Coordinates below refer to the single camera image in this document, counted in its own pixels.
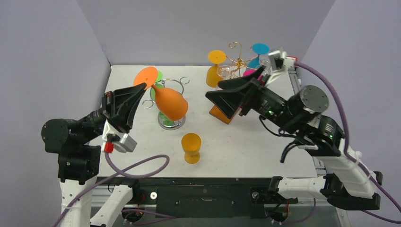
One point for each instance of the dark orange wine glass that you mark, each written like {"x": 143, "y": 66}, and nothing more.
{"x": 170, "y": 102}

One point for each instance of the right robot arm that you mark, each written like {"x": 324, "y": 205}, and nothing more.
{"x": 301, "y": 118}

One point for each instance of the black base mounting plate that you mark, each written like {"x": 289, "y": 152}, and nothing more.
{"x": 206, "y": 197}

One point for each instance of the pink wine glass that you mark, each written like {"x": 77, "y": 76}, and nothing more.
{"x": 249, "y": 72}

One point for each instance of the yellow wine glass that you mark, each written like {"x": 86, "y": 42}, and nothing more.
{"x": 216, "y": 57}
{"x": 191, "y": 144}

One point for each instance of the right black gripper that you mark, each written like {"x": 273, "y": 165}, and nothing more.
{"x": 252, "y": 97}

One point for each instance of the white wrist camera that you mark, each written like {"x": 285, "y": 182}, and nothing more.
{"x": 280, "y": 63}
{"x": 115, "y": 140}

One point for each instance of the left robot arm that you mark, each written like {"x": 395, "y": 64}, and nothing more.
{"x": 79, "y": 144}

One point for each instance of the blue wine glass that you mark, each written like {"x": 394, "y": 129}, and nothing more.
{"x": 259, "y": 49}

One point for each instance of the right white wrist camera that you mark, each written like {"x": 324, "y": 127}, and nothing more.
{"x": 280, "y": 63}

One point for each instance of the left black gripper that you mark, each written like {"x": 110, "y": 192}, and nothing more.
{"x": 123, "y": 102}

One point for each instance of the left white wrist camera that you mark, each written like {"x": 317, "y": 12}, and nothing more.
{"x": 115, "y": 140}

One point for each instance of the silver wire glass rack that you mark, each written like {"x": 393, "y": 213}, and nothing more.
{"x": 178, "y": 123}

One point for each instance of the gold wire glass rack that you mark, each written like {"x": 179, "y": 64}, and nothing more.
{"x": 239, "y": 63}

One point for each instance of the yellow wine glass front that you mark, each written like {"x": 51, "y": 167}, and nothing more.
{"x": 191, "y": 144}

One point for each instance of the green wine glass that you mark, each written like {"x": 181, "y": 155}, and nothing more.
{"x": 163, "y": 121}

